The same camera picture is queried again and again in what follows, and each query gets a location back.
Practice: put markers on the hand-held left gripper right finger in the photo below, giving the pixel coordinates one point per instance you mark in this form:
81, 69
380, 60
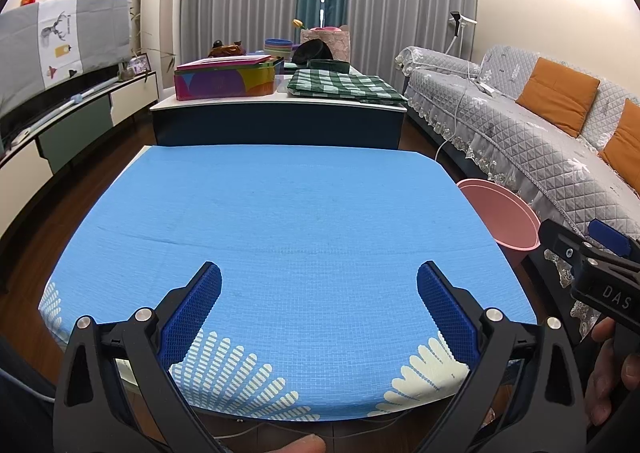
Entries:
447, 318

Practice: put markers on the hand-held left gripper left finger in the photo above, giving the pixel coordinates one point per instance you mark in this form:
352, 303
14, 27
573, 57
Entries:
192, 313

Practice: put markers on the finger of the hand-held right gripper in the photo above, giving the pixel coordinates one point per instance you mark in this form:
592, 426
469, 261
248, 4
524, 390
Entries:
560, 245
610, 238

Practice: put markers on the pink plastic bucket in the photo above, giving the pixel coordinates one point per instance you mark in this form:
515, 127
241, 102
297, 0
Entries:
500, 218

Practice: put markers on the person's right hand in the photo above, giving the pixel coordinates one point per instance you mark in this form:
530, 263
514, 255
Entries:
600, 383

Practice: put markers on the person's left hand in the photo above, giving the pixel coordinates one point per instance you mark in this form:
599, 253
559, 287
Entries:
302, 445

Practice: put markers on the orange cushion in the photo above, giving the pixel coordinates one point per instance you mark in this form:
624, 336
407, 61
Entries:
557, 95
625, 143

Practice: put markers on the grey quilted sofa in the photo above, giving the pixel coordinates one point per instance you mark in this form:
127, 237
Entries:
525, 143

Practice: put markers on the blue mat with white print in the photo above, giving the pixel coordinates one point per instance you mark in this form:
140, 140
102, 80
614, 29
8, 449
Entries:
275, 213

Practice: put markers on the person's dark clothing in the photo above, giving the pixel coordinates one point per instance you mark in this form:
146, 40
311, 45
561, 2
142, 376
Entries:
20, 423

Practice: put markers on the dark blue coffee table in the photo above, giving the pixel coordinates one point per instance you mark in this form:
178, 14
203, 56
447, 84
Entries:
275, 125

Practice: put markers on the television cabinet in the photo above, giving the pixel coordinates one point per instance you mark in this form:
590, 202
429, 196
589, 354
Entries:
75, 130

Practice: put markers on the colourful tin box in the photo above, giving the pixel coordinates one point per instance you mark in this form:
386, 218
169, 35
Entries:
220, 83

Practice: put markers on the white blue rod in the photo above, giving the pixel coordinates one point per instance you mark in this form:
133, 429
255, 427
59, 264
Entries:
76, 98

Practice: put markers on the green checked cloth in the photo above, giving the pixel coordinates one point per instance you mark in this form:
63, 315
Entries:
340, 85

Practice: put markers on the dry bamboo branches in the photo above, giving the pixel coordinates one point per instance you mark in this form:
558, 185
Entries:
162, 52

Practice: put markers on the brown figurine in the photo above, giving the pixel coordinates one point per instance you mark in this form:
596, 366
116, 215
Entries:
225, 50

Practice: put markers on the dark green tray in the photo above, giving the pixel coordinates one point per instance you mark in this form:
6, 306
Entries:
327, 66

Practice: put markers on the stack of coloured bowls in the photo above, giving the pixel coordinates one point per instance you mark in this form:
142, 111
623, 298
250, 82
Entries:
278, 45

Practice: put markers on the black hat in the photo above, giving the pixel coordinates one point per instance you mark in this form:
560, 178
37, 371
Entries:
310, 52

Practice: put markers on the white standing air conditioner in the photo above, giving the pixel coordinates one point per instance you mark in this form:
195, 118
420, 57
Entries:
162, 8

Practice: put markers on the yellow artificial flower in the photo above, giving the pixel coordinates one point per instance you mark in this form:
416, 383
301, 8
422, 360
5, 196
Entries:
298, 23

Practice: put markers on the small photo frame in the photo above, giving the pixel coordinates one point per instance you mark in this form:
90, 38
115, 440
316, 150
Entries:
140, 64

